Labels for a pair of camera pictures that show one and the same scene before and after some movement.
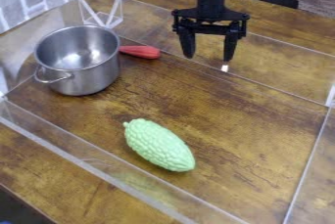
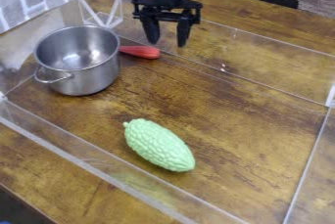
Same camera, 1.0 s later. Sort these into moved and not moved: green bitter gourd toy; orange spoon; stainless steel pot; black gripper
Moved: black gripper
Not moved: stainless steel pot; orange spoon; green bitter gourd toy
